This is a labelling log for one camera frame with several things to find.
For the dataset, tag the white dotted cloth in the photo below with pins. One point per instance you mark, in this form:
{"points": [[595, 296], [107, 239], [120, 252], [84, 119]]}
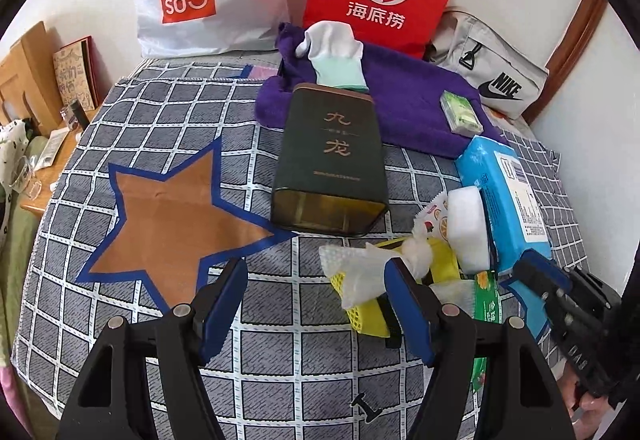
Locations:
{"points": [[12, 145]]}

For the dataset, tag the fruit print snack packet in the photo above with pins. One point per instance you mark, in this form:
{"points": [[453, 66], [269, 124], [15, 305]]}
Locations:
{"points": [[434, 219]]}

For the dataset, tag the wooden trim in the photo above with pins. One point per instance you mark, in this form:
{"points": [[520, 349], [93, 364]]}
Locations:
{"points": [[575, 45]]}

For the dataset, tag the green cloth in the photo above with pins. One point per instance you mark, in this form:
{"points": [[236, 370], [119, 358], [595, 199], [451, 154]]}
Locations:
{"points": [[15, 245]]}

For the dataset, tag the blue wet wipes pack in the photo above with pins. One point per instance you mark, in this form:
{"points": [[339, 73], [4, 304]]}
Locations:
{"points": [[505, 190]]}

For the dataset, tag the yellow mesh scrubber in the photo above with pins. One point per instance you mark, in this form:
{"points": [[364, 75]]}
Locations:
{"points": [[445, 260]]}

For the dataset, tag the grey waist bag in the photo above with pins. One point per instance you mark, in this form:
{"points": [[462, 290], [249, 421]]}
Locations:
{"points": [[480, 55]]}

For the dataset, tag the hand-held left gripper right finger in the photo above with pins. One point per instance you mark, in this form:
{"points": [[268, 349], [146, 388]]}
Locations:
{"points": [[406, 305]]}

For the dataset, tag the purple towel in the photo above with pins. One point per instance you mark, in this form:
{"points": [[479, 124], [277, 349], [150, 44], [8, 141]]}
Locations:
{"points": [[415, 90]]}

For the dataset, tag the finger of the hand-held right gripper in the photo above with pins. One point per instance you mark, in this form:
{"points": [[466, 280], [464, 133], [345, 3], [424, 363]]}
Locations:
{"points": [[537, 266], [570, 335]]}

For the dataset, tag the wooden nightstand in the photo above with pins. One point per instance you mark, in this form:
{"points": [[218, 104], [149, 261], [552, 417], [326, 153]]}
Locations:
{"points": [[60, 170]]}

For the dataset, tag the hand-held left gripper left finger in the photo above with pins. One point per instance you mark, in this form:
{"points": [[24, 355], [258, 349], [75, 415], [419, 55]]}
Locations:
{"points": [[224, 305]]}

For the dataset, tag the green foil packet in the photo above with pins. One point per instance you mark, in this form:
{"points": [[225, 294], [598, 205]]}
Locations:
{"points": [[489, 300]]}

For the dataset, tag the dark green tin box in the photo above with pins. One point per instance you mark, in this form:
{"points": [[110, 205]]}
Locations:
{"points": [[330, 155]]}

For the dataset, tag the small green tissue packet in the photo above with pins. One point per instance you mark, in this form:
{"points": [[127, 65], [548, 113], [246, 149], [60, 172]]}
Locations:
{"points": [[461, 112]]}

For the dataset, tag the person's right hand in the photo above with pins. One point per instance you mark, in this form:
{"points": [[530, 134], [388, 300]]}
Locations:
{"points": [[582, 402]]}

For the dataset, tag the clear glass cup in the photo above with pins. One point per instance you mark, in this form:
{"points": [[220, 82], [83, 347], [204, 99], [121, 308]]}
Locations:
{"points": [[25, 177]]}

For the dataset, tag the white sponge block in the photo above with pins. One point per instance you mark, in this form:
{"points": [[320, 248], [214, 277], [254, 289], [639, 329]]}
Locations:
{"points": [[467, 230]]}

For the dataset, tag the grey checkered star bedsheet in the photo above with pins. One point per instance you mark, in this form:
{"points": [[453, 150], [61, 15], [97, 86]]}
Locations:
{"points": [[150, 160]]}

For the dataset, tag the brown cover book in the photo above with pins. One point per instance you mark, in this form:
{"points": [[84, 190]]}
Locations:
{"points": [[75, 75]]}

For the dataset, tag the small dark bottle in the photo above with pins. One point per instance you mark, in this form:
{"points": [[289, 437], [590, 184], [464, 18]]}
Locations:
{"points": [[77, 112]]}

